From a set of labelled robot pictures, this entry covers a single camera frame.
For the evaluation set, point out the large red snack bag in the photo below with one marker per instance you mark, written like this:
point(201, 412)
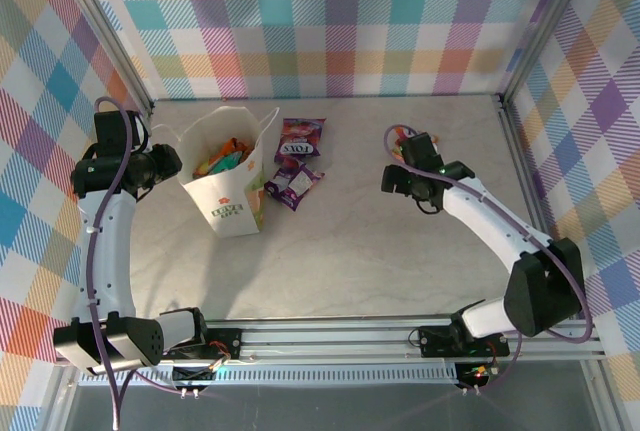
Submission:
point(202, 168)

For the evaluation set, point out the teal snack packet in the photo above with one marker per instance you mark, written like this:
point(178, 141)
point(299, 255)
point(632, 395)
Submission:
point(225, 163)

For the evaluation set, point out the orange Fox's candy bag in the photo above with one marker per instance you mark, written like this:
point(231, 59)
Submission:
point(232, 147)

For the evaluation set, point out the white paper bag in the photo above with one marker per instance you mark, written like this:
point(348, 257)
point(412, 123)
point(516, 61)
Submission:
point(227, 206)

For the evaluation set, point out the purple packet with white label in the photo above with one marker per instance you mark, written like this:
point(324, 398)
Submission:
point(295, 183)

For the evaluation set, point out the purple Fox's candy bag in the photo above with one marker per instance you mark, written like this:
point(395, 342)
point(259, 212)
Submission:
point(300, 141)

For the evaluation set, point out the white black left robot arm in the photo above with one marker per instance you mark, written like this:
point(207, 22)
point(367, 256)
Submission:
point(112, 256)

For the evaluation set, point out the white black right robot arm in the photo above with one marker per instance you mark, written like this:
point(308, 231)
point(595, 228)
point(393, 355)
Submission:
point(495, 226)

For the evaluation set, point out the right controller board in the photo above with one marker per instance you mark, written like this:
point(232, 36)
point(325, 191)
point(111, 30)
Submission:
point(477, 375)

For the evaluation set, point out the controller board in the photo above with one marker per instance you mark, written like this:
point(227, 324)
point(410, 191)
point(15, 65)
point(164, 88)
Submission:
point(477, 375)
point(192, 377)

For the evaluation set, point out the left controller board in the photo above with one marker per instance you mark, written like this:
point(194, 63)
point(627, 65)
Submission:
point(192, 377)

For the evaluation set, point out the aluminium table side rail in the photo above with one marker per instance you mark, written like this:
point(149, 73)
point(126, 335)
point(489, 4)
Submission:
point(531, 186)

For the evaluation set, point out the aluminium frame post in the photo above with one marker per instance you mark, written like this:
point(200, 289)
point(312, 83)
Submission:
point(110, 36)
point(545, 26)

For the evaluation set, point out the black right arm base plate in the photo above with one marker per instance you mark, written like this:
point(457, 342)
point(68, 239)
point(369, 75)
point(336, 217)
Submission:
point(435, 340)

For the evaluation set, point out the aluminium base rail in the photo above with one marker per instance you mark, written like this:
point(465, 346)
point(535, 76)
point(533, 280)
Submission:
point(330, 338)

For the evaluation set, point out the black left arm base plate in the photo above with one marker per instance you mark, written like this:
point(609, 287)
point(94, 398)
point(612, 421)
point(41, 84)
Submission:
point(225, 341)

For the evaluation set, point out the aluminium frame leg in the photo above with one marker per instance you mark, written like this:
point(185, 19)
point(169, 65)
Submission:
point(50, 416)

